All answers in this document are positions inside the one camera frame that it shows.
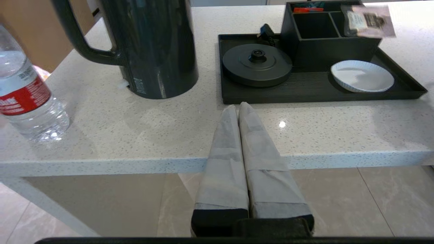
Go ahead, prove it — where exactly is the yellow white plastic bag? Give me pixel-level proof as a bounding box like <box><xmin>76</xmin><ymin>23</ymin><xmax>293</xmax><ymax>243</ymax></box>
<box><xmin>33</xmin><ymin>65</ymin><xmax>52</xmax><ymax>81</ymax></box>

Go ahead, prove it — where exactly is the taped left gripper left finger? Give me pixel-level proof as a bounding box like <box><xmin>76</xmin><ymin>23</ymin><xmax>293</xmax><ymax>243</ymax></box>
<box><xmin>191</xmin><ymin>104</ymin><xmax>250</xmax><ymax>237</ymax></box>

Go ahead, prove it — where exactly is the black compartment organizer box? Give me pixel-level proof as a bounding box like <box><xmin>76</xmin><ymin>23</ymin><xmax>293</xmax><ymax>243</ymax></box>
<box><xmin>281</xmin><ymin>0</ymin><xmax>383</xmax><ymax>70</ymax></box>

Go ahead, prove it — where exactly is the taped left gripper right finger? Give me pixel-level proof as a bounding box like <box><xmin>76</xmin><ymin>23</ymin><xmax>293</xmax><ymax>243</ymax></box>
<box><xmin>238</xmin><ymin>102</ymin><xmax>314</xmax><ymax>227</ymax></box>

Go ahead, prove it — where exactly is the brown wooden door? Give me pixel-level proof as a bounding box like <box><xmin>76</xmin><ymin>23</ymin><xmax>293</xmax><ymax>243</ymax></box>
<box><xmin>0</xmin><ymin>0</ymin><xmax>96</xmax><ymax>73</ymax></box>

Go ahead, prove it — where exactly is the clear water bottle red cap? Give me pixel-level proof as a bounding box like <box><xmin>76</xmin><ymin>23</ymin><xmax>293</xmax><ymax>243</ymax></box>
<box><xmin>0</xmin><ymin>25</ymin><xmax>71</xmax><ymax>142</ymax></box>

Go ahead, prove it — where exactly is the black rectangular serving tray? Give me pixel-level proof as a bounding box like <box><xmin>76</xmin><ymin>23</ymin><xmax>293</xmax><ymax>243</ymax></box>
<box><xmin>218</xmin><ymin>33</ymin><xmax>428</xmax><ymax>105</ymax></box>

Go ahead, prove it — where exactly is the white round coaster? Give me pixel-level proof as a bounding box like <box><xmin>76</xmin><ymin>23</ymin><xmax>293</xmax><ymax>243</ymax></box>
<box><xmin>331</xmin><ymin>60</ymin><xmax>395</xmax><ymax>93</ymax></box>

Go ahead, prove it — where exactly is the black round kettle base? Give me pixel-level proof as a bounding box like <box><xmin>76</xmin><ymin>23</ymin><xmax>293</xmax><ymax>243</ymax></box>
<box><xmin>222</xmin><ymin>24</ymin><xmax>293</xmax><ymax>87</ymax></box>

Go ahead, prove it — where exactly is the white tea bag packet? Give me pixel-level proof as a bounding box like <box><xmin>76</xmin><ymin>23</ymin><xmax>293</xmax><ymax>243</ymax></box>
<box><xmin>341</xmin><ymin>4</ymin><xmax>396</xmax><ymax>38</ymax></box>

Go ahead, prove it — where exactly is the black electric kettle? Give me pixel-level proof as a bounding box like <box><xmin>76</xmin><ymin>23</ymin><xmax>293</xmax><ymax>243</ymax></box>
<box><xmin>51</xmin><ymin>0</ymin><xmax>199</xmax><ymax>100</ymax></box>

